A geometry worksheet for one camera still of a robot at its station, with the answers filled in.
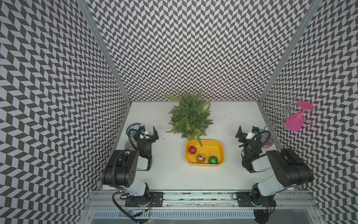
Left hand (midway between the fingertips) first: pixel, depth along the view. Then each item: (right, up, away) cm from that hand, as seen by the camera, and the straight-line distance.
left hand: (147, 128), depth 90 cm
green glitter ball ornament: (+42, -18, -7) cm, 46 cm away
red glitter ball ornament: (+29, -13, -4) cm, 32 cm away
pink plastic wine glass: (+79, +5, -22) cm, 83 cm away
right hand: (+65, 0, -2) cm, 65 cm away
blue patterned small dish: (0, +2, -25) cm, 25 cm away
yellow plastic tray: (+42, -13, +1) cm, 44 cm away
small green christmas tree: (+28, +7, -18) cm, 34 cm away
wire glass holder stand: (+92, +16, +3) cm, 94 cm away
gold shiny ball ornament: (+34, -18, -7) cm, 39 cm away
